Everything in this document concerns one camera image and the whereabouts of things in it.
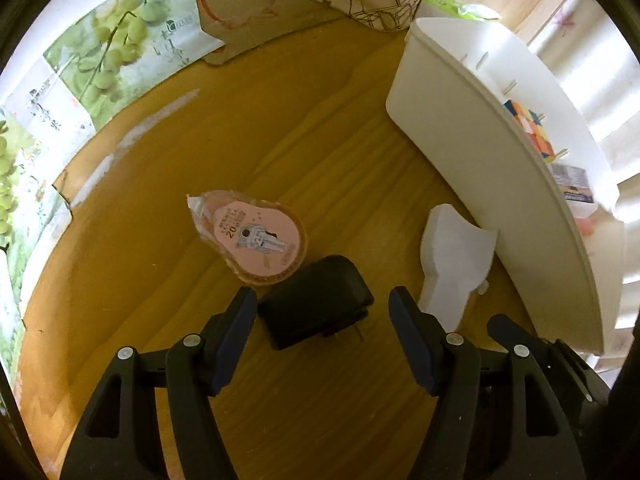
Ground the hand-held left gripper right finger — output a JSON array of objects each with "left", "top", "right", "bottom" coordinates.
[{"left": 388, "top": 286, "right": 587, "bottom": 480}]

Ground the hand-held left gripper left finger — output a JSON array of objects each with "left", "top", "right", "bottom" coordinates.
[{"left": 59, "top": 286, "right": 259, "bottom": 480}]

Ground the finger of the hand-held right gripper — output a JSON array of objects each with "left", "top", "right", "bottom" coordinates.
[{"left": 486, "top": 313, "right": 597, "bottom": 405}]

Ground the black power adapter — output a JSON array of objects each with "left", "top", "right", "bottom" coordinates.
[{"left": 257, "top": 255, "right": 376, "bottom": 352}]

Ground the clear plastic floss pick box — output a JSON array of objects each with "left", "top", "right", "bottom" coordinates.
[{"left": 550, "top": 162, "right": 599, "bottom": 206}]

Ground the white storage bin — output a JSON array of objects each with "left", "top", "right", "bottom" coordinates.
[{"left": 385, "top": 17, "right": 627, "bottom": 356}]

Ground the white foam piece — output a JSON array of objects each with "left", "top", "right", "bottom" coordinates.
[{"left": 417, "top": 203, "right": 500, "bottom": 332}]

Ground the pink correction tape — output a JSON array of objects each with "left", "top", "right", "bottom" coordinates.
[{"left": 186, "top": 188, "right": 307, "bottom": 289}]

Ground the colourful puzzle cube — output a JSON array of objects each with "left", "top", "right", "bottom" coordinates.
[{"left": 502, "top": 99, "right": 569, "bottom": 164}]

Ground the grape print cardboard box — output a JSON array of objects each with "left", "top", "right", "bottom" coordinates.
[
  {"left": 2, "top": 0, "right": 226, "bottom": 161},
  {"left": 0, "top": 110, "right": 74, "bottom": 376}
]

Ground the green packet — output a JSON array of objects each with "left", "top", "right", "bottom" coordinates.
[{"left": 422, "top": 0, "right": 502, "bottom": 22}]

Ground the brown cardboard box red print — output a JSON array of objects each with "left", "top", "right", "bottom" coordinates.
[{"left": 192, "top": 0, "right": 347, "bottom": 67}]

